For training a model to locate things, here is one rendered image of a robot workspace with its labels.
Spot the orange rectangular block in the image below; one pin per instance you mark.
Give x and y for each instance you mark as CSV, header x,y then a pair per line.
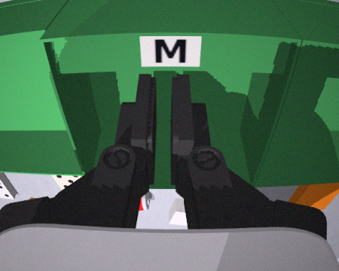
x,y
315,195

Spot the white domino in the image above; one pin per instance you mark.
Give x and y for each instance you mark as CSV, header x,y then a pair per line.
x,y
6,190
65,180

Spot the green bin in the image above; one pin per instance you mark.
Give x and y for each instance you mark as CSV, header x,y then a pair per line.
x,y
254,63

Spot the red aa battery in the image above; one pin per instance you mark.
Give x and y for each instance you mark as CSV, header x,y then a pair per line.
x,y
144,202

